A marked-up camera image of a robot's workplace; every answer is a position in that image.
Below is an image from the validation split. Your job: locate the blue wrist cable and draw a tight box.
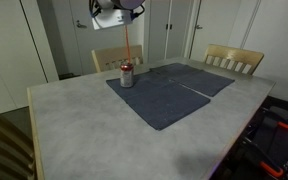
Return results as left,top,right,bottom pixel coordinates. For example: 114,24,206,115
88,0,102,18

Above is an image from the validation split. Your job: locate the dark perforated mounting plate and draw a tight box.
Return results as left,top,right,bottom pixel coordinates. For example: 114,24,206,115
250,123,288,166

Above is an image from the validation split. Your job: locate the plain door with lever handle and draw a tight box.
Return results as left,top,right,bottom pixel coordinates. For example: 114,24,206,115
189,0,243,62
68,0,126,76

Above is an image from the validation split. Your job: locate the orange black bar clamp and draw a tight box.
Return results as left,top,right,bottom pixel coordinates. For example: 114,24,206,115
242,136,285,179
263,116,288,132

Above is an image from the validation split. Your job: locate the white cabinet door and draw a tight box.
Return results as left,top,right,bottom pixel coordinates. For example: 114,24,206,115
147,0,170,63
165,0,194,60

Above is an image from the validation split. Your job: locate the dark blue woven placemat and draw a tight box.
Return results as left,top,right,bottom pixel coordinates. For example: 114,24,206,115
149,62,236,98
105,70,212,131

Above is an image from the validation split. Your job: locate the orange red drinking straw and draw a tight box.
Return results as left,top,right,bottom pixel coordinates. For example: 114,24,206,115
123,25,132,65

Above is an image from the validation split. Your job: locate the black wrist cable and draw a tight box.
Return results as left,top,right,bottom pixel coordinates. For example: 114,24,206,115
131,3,147,18

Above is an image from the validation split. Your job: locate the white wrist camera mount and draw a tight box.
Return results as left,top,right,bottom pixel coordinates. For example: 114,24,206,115
91,8,134,31

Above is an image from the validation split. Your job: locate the light wooden slat-back chair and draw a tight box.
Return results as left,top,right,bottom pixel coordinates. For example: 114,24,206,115
201,43,265,76
90,44,144,74
0,100,38,180

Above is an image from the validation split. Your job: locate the red silver soda can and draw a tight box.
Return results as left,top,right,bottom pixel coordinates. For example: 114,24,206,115
119,60,135,89

